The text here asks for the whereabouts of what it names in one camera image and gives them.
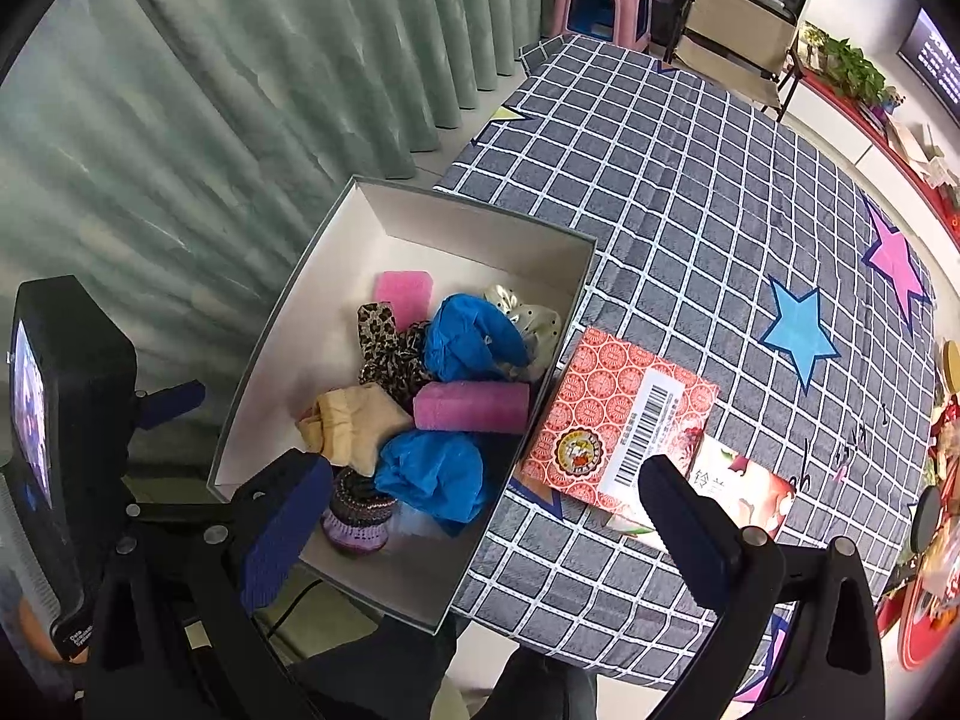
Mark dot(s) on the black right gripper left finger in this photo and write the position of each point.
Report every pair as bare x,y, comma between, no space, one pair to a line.
174,634

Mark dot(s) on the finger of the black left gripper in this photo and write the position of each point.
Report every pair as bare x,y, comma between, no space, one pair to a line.
152,410

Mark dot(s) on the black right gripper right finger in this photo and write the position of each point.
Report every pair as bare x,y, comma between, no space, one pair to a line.
830,665

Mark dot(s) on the beige cloth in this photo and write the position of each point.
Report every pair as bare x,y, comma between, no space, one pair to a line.
348,426

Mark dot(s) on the dark purple knit sock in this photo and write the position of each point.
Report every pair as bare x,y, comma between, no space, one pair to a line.
357,519

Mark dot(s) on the leopard print scrunchie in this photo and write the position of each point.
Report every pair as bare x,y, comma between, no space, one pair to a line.
392,358

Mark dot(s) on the pink sponge block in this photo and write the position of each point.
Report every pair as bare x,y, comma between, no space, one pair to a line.
408,293

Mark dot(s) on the blue cloth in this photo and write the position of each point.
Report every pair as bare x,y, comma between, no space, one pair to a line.
470,339
441,475

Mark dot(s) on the pink towel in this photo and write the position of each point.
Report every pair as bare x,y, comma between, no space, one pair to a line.
472,407

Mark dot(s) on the jar with black lid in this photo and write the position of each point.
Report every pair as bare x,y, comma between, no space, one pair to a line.
925,519

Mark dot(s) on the white open cardboard box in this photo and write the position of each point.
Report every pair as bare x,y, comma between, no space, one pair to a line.
309,345

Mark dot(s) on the red patterned barcode box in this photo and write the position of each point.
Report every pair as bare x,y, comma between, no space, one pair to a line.
617,405

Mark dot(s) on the green curtain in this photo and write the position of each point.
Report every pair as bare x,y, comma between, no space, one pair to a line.
176,155

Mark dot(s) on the grey checked star tablecloth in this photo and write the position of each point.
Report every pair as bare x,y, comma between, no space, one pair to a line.
730,245

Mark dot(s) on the white dotted scrunchie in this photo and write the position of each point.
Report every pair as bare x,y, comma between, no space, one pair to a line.
539,327

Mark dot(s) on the green potted plant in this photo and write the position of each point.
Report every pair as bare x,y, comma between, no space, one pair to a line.
846,69

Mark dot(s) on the pink plastic stool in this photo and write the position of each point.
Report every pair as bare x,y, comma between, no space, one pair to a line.
623,23

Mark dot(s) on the wall television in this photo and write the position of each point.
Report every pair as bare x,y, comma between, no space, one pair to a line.
931,59

